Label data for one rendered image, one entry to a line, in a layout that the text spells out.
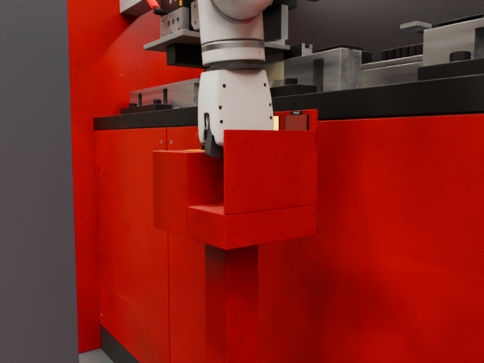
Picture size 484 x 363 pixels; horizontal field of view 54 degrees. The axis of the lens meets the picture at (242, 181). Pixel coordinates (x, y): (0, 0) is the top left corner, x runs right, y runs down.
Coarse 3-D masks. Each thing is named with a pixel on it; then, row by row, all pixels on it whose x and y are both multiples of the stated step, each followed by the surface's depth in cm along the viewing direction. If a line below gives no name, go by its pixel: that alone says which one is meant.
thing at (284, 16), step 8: (272, 8) 108; (280, 8) 106; (264, 16) 110; (272, 16) 108; (280, 16) 106; (264, 24) 111; (272, 24) 108; (280, 24) 106; (264, 32) 111; (272, 32) 108; (280, 32) 106; (264, 40) 111; (272, 40) 109; (280, 40) 108
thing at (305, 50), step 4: (300, 44) 100; (304, 44) 100; (292, 48) 102; (296, 48) 101; (300, 48) 100; (304, 48) 100; (308, 48) 101; (284, 52) 105; (288, 52) 104; (292, 52) 102; (296, 52) 102; (300, 52) 100; (304, 52) 101; (308, 52) 101; (284, 56) 105; (288, 56) 104; (292, 56) 102; (296, 56) 102
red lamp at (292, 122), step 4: (288, 116) 70; (292, 116) 70; (296, 116) 69; (300, 116) 68; (304, 116) 68; (288, 120) 71; (292, 120) 70; (296, 120) 69; (300, 120) 68; (304, 120) 68; (288, 124) 71; (292, 124) 70; (296, 124) 69; (300, 124) 68; (304, 124) 68; (288, 128) 71; (292, 128) 70; (296, 128) 69; (300, 128) 69; (304, 128) 68
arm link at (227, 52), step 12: (204, 48) 61; (216, 48) 60; (228, 48) 59; (240, 48) 59; (252, 48) 60; (204, 60) 62; (216, 60) 60; (228, 60) 60; (240, 60) 60; (252, 60) 61; (264, 60) 63
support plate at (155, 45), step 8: (176, 32) 90; (184, 32) 88; (192, 32) 89; (160, 40) 95; (168, 40) 93; (176, 40) 93; (184, 40) 93; (192, 40) 93; (200, 40) 93; (144, 48) 102; (152, 48) 101; (160, 48) 101; (264, 48) 101; (272, 48) 101; (280, 48) 101; (288, 48) 102
